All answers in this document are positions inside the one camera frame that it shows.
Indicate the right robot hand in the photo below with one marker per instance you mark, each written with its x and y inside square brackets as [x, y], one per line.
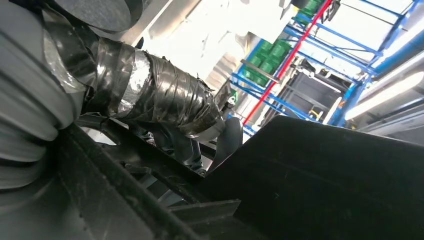
[159, 92]

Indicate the green plastic crate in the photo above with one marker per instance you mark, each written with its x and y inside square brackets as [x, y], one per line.
[309, 10]
[275, 53]

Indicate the blue storage rack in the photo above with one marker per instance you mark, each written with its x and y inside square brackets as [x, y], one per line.
[348, 102]

